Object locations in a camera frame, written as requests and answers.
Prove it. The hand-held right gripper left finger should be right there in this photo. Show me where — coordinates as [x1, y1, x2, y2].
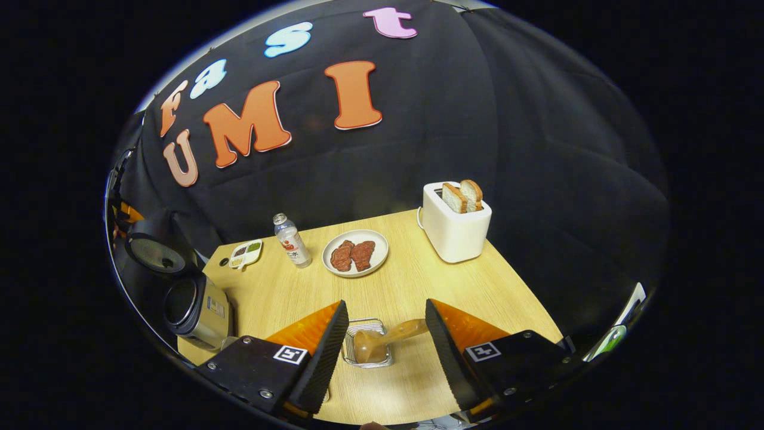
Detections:
[196, 300, 350, 417]

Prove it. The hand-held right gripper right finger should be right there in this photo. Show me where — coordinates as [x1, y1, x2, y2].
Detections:
[424, 298, 574, 419]

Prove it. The metal wire chopstick holder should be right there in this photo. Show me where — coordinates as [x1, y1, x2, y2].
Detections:
[341, 317, 394, 369]

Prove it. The wooden spoon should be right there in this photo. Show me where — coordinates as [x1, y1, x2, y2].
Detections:
[353, 318, 430, 364]

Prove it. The silver black rice cooker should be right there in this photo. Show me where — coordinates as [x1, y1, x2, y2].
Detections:
[124, 217, 235, 352]

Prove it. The brown meat piece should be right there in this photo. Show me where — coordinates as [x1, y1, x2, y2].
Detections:
[351, 240, 377, 272]
[329, 239, 356, 273]

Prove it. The white divided seasoning dish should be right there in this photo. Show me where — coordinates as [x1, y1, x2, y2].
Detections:
[228, 239, 264, 270]

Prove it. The clear plastic drink bottle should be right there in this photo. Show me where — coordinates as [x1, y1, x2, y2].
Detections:
[272, 213, 313, 269]

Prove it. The white toaster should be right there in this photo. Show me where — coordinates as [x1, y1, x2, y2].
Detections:
[416, 182, 493, 264]

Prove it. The white round plate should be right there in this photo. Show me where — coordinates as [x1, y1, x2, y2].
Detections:
[322, 229, 390, 279]

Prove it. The white flat object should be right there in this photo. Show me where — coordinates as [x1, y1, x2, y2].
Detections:
[584, 282, 648, 363]

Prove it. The black backdrop cloth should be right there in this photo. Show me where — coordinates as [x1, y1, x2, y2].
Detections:
[107, 0, 670, 335]

